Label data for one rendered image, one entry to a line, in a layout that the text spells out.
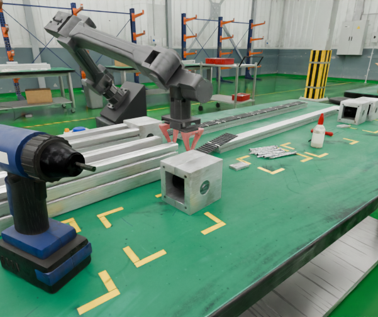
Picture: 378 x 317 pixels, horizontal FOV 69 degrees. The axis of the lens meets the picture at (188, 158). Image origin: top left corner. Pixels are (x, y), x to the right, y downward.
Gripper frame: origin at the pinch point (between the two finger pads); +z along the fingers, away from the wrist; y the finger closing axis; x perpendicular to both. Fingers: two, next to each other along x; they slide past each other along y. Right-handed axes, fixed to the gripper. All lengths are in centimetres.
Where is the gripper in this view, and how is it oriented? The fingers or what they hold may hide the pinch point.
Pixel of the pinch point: (180, 148)
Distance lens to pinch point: 79.3
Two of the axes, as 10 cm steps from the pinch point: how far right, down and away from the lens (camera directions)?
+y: 6.7, 2.7, -6.9
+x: 7.5, -2.4, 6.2
